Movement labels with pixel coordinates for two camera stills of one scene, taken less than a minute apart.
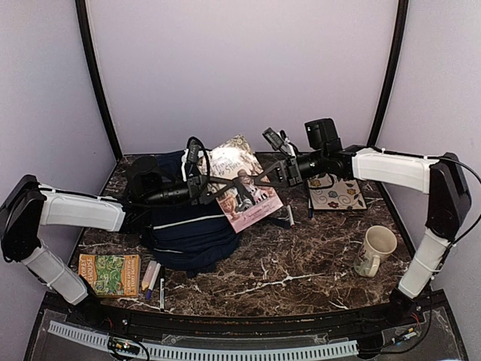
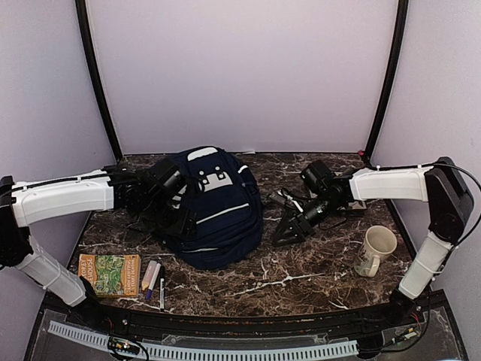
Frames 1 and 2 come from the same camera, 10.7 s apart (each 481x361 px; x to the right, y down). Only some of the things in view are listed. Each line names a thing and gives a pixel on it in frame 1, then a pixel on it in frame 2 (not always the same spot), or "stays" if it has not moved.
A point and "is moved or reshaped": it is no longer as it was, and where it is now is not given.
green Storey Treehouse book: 112,275 stays
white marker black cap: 162,281 stays
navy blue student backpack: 183,235 is moved or reshaped
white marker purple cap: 152,282 stays
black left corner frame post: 83,19 stays
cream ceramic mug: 379,242 stays
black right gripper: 280,168 -> 305,229
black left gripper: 201,180 -> 183,227
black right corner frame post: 396,54 stays
